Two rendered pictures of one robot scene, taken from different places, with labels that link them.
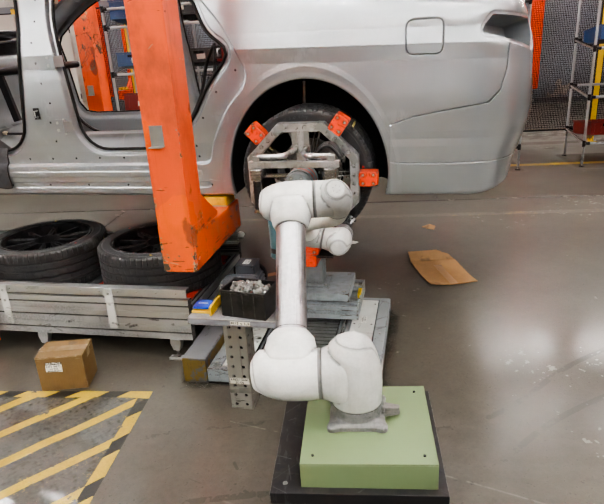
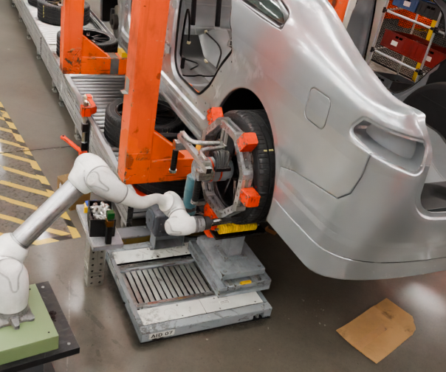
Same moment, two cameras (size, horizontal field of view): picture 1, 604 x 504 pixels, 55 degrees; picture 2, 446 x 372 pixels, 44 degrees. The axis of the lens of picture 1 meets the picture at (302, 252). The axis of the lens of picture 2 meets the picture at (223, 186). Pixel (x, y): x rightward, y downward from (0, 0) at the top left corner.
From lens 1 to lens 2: 239 cm
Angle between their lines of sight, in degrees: 43
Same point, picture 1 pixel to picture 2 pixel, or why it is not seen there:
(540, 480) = not seen: outside the picture
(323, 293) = (213, 261)
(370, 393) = not seen: outside the picture
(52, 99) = (169, 27)
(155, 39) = (136, 22)
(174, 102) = (135, 69)
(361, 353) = not seen: outside the picture
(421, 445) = not seen: outside the picture
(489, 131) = (331, 224)
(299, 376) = not seen: outside the picture
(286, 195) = (80, 164)
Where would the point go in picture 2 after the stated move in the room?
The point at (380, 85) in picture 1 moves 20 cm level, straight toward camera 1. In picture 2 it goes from (284, 130) to (250, 132)
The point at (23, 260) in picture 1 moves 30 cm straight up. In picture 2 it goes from (110, 119) to (113, 83)
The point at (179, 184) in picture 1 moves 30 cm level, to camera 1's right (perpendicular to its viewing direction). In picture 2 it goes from (128, 122) to (154, 145)
